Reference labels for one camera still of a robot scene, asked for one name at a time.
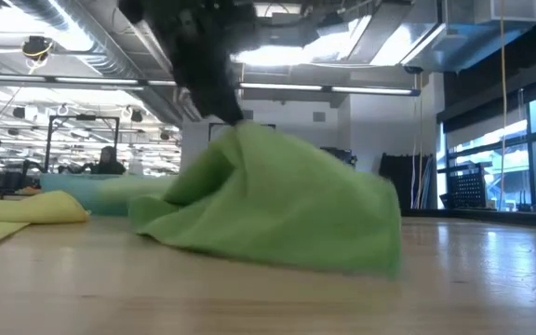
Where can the teal plastic bin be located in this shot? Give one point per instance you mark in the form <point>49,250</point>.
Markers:
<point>72,186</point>

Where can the black aluminium table frame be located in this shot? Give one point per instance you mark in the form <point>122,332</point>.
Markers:
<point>482,216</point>

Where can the round silver air duct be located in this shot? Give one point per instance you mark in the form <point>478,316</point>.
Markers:
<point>40,7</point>

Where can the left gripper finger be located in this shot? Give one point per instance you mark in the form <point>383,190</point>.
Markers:
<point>212,109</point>
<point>233,107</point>

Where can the long ceiling strip light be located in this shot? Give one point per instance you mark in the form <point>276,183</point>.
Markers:
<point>296,86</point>

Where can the large yellow microfiber towel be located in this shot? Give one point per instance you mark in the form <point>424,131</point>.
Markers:
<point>26,209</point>

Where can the black perforated crate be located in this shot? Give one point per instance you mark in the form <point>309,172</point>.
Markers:
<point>467,191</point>

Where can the rectangular silver air duct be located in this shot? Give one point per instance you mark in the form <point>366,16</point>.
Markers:
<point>417,42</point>

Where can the person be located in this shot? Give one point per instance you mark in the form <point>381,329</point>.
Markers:
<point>107,163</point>

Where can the dark equipment cabinet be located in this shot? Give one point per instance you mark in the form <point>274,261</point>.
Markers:
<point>342,156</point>

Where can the black folding panel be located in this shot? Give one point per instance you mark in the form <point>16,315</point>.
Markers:
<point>403,177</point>

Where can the green microfiber towel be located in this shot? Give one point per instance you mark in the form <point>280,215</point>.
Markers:
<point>277,209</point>

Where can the black rig frame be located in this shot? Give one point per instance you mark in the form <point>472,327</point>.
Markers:
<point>82,117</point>
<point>268,124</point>

